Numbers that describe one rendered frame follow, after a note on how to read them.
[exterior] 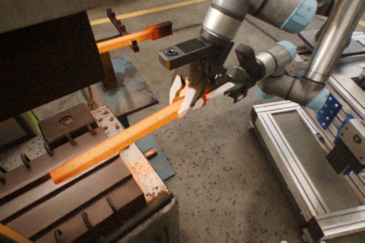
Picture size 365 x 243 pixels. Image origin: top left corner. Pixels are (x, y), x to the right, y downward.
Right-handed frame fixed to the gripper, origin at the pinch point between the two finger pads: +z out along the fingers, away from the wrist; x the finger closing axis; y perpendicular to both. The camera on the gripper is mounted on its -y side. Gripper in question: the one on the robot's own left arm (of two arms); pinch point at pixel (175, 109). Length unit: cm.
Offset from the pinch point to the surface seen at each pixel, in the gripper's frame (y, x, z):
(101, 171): -17.6, -3.5, 12.0
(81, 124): -15.9, 12.2, 12.2
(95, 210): -20.6, -9.7, 14.9
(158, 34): 18.3, 38.1, -6.3
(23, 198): -29.5, 0.6, 19.2
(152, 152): -0.4, 0.6, 14.9
